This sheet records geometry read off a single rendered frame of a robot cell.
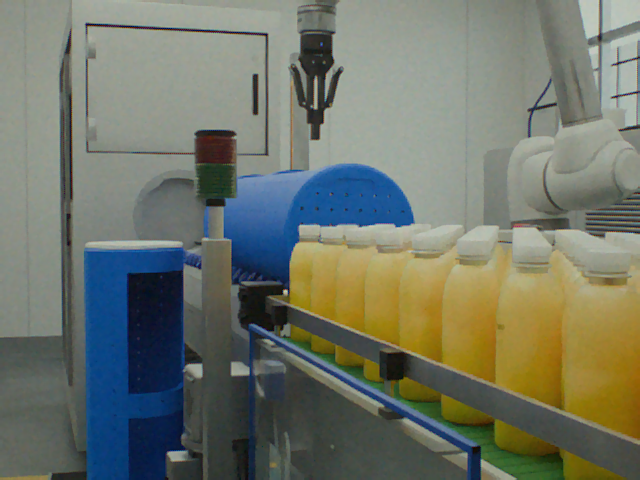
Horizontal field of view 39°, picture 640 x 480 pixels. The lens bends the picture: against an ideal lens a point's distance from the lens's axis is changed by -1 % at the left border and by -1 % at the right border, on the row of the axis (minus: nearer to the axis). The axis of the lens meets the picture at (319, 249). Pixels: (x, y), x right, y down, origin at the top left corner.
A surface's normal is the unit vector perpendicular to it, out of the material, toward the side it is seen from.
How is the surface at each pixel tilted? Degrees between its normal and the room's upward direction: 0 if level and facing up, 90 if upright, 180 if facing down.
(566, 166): 99
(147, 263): 90
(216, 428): 90
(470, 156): 90
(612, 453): 90
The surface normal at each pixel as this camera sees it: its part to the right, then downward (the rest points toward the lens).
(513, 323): -0.71, 0.04
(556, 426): -0.95, 0.01
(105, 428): -0.42, 0.05
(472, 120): 0.21, 0.05
